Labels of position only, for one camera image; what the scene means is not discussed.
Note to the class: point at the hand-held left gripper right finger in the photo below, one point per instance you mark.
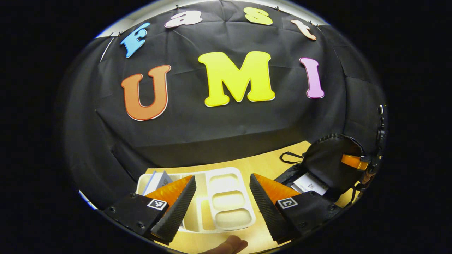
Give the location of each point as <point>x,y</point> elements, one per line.
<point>268,208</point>

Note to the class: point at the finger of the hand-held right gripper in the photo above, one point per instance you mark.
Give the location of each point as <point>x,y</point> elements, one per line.
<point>355,162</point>

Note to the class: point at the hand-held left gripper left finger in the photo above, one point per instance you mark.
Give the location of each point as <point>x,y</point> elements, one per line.
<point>176,208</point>

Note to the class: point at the blue schoolbag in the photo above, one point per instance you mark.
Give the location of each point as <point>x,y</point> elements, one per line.
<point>328,158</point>

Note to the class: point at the lavender book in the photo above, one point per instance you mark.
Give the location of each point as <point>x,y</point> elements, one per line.
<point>160,180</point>

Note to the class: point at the white bookshelf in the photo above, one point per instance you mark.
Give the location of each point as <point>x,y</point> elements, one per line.
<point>229,197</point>

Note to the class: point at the white book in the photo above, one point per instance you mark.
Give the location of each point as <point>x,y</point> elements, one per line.
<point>312,183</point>

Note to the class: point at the black backdrop cloth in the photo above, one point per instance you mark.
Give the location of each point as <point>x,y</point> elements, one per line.
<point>212,130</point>

